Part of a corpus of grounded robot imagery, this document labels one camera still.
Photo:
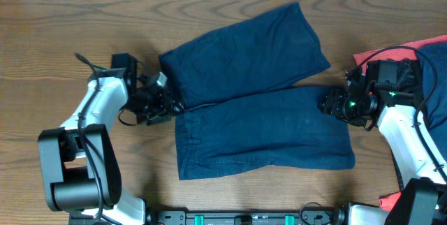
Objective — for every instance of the red cloth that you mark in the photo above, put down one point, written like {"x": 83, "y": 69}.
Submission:
{"x": 401, "y": 54}

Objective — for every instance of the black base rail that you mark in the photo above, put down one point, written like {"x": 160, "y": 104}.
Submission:
{"x": 310, "y": 214}

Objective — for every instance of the navy blue shorts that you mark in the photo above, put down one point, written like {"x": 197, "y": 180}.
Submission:
{"x": 243, "y": 107}

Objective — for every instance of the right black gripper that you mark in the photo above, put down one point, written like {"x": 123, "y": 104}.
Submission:
{"x": 335, "y": 98}

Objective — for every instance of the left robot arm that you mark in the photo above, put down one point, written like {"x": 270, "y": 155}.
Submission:
{"x": 81, "y": 175}

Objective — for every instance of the blue garment in pile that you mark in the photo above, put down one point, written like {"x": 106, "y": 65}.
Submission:
{"x": 436, "y": 105}

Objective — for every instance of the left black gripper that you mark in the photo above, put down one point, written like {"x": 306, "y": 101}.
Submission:
{"x": 165, "y": 108}

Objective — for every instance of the black patterned garment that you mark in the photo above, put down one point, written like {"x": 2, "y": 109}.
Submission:
{"x": 409, "y": 78}

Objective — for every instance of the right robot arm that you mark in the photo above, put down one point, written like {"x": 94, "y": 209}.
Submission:
{"x": 388, "y": 95}

